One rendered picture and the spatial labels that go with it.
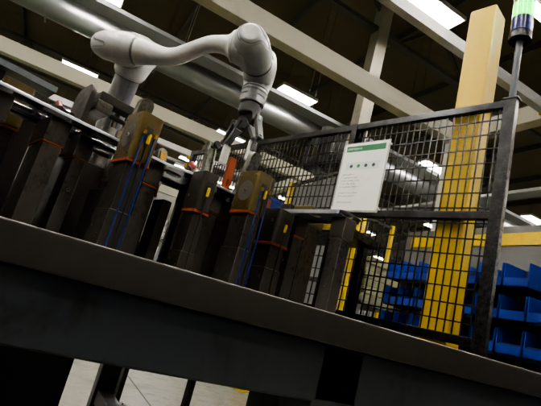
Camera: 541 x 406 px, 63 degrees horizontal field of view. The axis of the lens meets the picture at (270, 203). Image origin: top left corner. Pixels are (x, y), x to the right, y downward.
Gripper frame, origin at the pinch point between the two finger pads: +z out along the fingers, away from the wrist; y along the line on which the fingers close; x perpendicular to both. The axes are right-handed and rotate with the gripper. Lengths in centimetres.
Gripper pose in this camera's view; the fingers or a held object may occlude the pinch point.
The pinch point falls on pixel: (235, 159)
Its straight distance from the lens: 147.6
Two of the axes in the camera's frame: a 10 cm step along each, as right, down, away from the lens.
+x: 6.8, 3.5, 6.4
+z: -2.5, 9.4, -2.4
